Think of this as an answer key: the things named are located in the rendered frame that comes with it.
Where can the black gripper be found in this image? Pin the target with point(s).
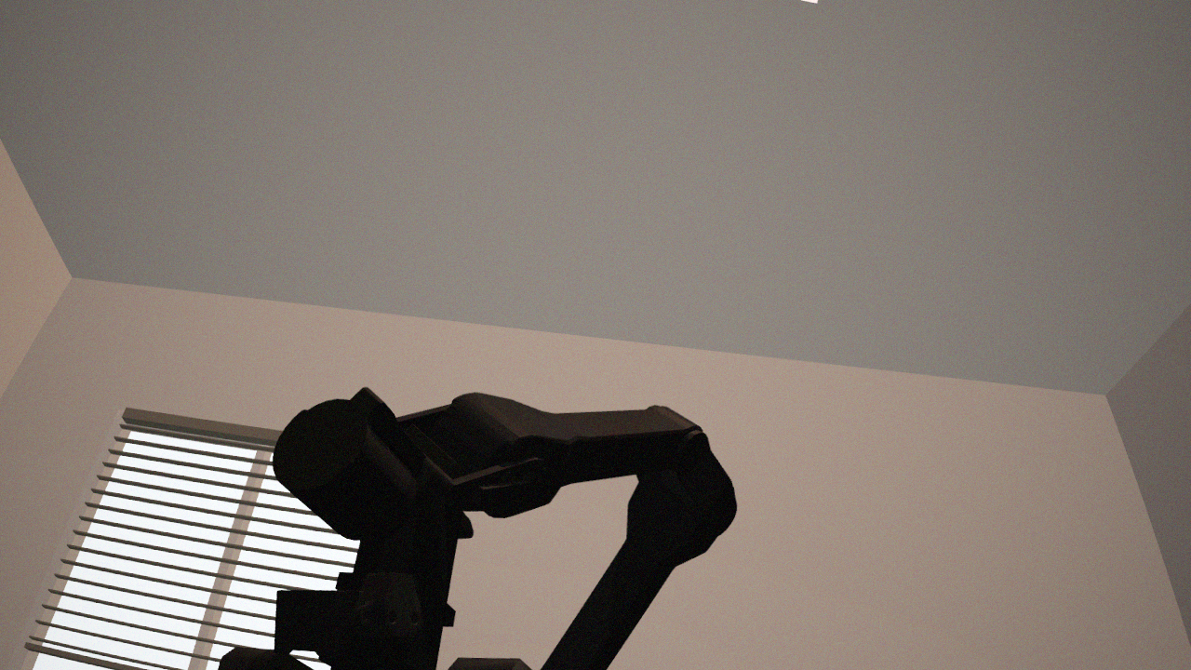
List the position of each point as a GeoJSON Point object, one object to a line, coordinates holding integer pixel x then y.
{"type": "Point", "coordinates": [434, 589]}

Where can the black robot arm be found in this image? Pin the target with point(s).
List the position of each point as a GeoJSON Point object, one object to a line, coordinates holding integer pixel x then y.
{"type": "Point", "coordinates": [401, 486]}

